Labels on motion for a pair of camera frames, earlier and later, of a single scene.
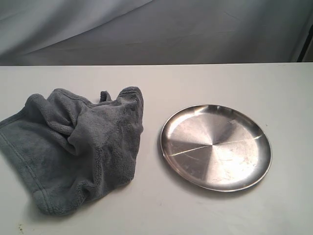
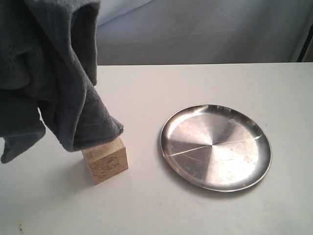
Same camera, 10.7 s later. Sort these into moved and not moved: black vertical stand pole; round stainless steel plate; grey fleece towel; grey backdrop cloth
Moved: grey fleece towel
Not moved: grey backdrop cloth; round stainless steel plate; black vertical stand pole
